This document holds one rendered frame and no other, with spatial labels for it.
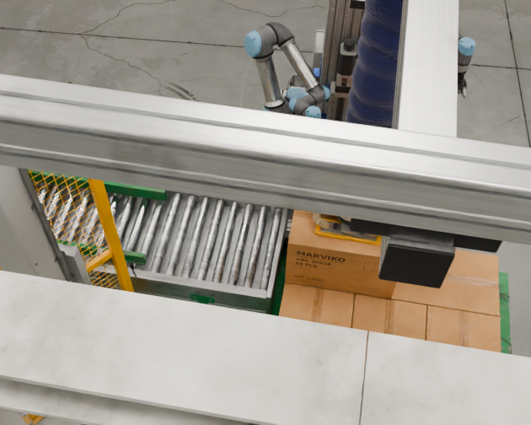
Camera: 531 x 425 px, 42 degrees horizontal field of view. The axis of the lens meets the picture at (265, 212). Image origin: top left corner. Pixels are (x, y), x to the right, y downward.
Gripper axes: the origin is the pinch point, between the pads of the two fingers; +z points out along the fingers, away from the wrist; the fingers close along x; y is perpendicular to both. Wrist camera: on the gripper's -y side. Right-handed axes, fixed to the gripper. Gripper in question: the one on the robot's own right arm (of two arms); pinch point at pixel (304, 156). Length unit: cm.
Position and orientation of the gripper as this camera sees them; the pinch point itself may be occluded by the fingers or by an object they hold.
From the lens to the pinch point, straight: 372.1
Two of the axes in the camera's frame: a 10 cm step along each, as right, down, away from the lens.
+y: 9.8, 1.7, -0.9
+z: -0.2, 5.8, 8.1
